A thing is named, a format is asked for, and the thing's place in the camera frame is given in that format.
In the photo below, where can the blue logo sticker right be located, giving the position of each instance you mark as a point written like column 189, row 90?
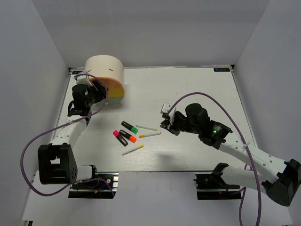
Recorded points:
column 221, row 70

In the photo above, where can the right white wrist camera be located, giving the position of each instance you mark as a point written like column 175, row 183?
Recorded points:
column 168, row 111

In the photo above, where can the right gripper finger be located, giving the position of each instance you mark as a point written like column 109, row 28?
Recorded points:
column 166, row 123
column 175, row 132

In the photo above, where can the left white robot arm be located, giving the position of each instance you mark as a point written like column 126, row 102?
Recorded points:
column 57, row 164

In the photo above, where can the white pen pale yellow cap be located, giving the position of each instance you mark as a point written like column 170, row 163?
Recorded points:
column 148, row 128

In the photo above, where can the pink cap black highlighter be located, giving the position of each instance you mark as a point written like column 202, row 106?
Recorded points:
column 120, row 138

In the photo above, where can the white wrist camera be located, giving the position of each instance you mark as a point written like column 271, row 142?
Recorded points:
column 83, row 79
column 168, row 111

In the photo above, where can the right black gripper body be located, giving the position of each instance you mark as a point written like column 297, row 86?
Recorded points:
column 183, row 124

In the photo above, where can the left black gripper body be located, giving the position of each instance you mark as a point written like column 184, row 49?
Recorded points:
column 91, row 101

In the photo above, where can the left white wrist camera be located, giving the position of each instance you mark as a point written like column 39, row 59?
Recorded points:
column 83, row 79

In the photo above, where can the orange cap black highlighter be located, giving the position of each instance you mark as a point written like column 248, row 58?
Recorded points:
column 128, row 136

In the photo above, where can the white pen orange-yellow cap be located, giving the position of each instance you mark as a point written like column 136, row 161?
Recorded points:
column 150, row 135

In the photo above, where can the green cap black highlighter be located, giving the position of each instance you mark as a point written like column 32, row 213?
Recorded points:
column 129, row 127

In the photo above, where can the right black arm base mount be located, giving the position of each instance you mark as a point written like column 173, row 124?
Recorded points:
column 210, row 186

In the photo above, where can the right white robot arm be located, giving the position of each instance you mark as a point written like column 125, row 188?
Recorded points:
column 277, row 178

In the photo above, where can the yellow organizer drawer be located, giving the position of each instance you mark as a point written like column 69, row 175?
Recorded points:
column 116, row 92

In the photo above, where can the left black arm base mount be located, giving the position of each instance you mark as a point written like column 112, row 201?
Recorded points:
column 103, row 186

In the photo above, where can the grey-green organizer bottom drawer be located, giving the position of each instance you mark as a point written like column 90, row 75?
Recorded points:
column 110, row 103

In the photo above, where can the cream round drawer organizer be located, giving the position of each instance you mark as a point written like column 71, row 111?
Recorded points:
column 105, row 66

